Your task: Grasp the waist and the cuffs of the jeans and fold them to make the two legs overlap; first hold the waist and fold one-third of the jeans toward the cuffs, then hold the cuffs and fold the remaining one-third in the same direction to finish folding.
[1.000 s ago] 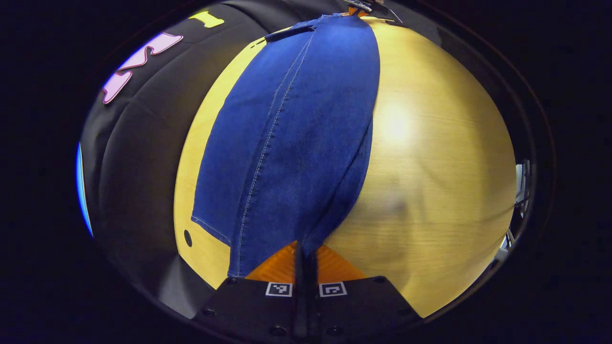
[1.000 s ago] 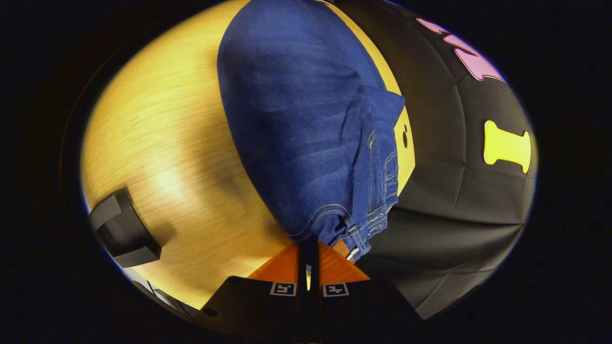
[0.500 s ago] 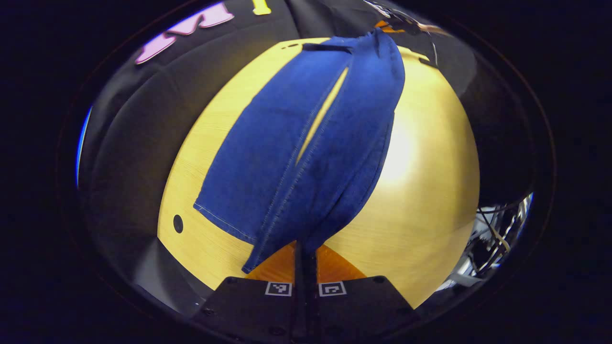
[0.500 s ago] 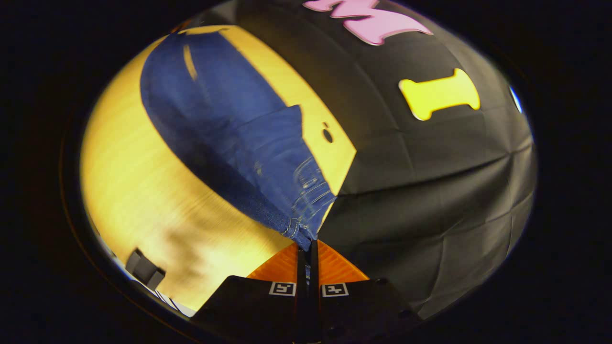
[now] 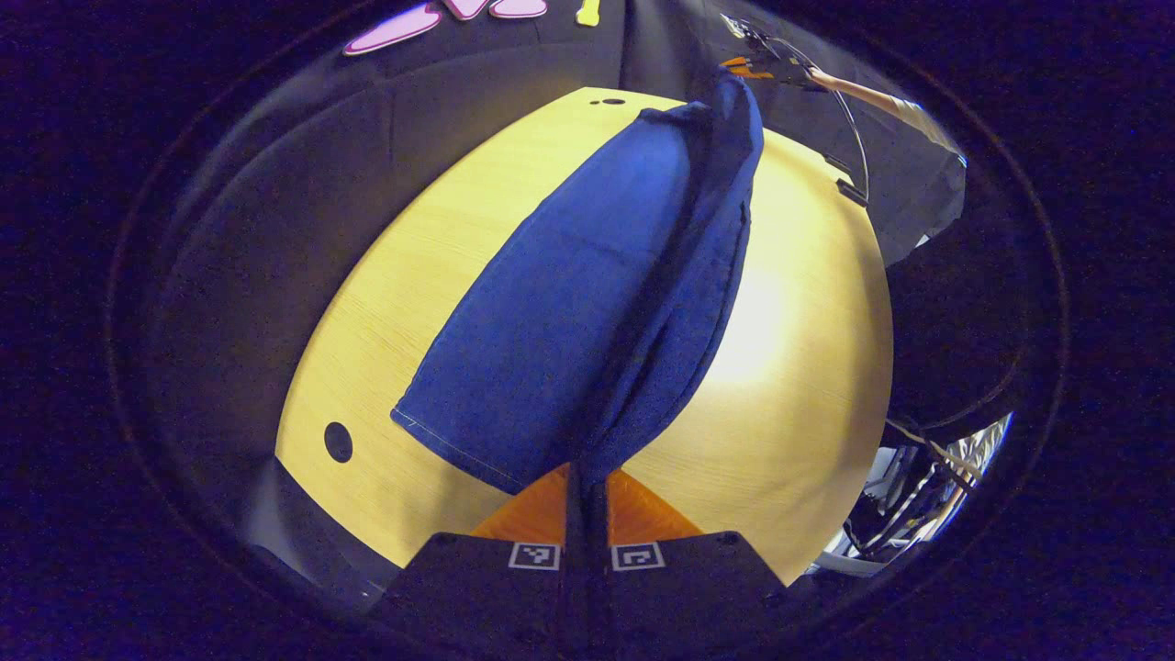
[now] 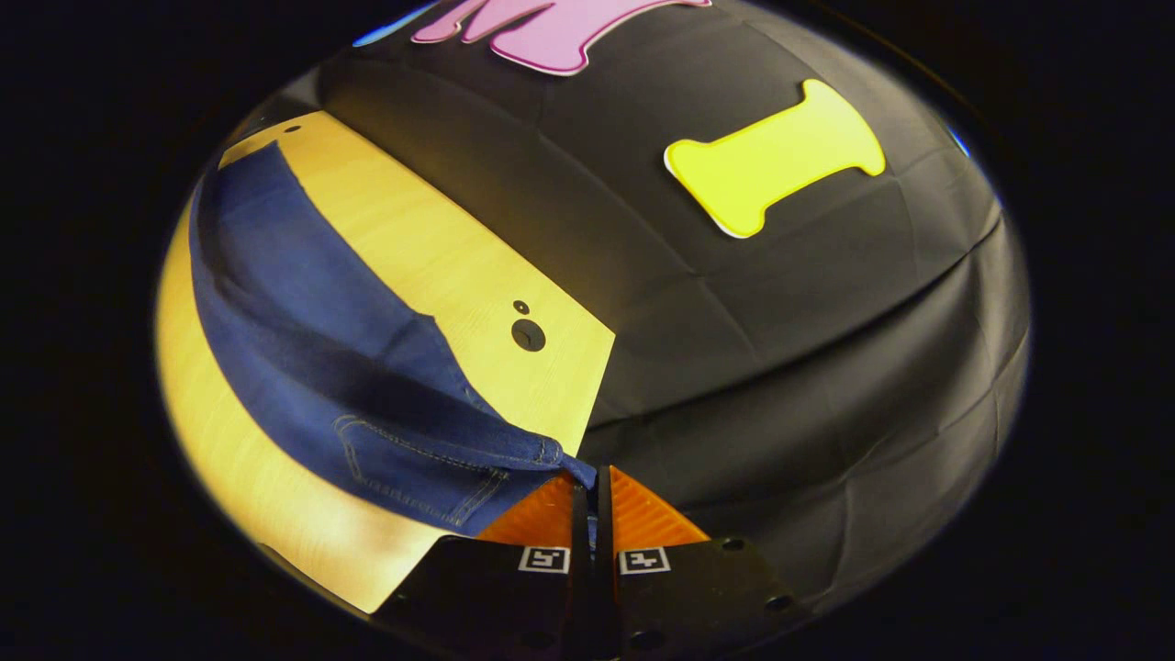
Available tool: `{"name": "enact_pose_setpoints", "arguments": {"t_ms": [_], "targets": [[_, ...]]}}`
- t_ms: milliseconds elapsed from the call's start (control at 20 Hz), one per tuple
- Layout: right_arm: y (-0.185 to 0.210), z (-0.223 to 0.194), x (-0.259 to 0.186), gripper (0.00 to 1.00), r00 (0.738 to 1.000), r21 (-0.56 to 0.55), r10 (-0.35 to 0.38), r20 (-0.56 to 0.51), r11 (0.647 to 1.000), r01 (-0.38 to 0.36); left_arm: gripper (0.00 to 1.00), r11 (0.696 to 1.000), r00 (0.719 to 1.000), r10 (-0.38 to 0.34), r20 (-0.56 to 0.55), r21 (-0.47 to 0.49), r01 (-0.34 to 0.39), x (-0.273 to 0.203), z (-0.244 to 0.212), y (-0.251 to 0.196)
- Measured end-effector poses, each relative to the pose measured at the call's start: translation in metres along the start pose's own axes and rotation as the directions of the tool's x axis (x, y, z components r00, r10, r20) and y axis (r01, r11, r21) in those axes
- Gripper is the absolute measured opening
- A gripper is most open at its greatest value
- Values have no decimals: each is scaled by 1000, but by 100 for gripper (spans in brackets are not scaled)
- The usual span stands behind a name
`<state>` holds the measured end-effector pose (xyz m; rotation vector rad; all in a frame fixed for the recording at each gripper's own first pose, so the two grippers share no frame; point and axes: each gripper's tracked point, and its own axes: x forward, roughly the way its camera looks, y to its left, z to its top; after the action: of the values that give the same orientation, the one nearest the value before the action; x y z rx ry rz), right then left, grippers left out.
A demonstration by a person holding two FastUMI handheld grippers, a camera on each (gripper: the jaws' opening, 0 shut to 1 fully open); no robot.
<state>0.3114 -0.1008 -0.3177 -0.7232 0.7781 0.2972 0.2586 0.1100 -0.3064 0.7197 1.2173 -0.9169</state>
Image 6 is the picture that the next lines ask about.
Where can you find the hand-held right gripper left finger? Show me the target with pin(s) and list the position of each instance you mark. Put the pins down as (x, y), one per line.
(514, 597)

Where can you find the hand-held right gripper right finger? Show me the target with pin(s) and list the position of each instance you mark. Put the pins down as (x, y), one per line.
(684, 597)

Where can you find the blue jeans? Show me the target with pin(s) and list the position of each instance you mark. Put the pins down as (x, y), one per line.
(303, 349)

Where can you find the black backdrop cloth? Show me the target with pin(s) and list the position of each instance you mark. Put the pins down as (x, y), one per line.
(808, 349)

